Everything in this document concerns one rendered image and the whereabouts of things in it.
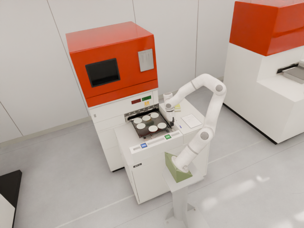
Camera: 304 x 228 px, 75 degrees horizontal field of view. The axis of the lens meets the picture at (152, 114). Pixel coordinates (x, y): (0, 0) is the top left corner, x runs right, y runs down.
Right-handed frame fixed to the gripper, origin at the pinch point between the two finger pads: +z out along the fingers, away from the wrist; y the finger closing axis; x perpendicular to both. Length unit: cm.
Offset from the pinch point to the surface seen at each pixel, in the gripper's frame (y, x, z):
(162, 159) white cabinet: -3.7, -15.0, 39.0
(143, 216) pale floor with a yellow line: -7, -49, 113
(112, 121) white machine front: -61, -50, 6
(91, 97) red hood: -48, -64, -33
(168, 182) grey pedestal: 31, -23, 37
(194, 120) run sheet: -12.8, 31.6, 12.3
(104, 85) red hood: -46, -49, -41
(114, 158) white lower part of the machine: -73, -61, 67
